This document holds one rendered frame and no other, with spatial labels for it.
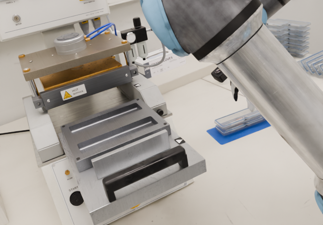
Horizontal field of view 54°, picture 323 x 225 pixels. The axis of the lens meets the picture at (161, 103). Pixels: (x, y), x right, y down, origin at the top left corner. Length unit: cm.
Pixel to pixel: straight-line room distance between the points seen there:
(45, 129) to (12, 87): 72
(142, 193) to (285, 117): 26
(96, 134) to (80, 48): 28
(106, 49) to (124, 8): 75
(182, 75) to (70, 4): 61
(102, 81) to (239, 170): 43
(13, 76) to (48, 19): 52
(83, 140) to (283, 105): 40
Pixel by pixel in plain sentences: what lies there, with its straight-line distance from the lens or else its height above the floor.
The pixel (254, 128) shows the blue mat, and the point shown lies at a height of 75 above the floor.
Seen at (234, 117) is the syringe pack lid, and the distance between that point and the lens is 104.
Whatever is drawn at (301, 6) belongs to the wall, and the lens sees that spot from 241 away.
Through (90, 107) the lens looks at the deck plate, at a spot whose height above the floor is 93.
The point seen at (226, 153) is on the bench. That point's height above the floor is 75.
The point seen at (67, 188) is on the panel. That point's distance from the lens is 79.
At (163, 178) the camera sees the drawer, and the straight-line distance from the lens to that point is 56.
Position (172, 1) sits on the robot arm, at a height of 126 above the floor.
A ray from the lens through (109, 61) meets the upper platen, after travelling 90.
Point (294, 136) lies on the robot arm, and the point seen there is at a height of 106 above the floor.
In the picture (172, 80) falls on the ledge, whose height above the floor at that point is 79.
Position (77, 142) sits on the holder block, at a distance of 67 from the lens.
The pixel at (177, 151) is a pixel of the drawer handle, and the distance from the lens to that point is 55.
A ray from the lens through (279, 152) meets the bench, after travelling 97.
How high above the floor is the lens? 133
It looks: 27 degrees down
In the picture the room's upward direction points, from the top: 10 degrees counter-clockwise
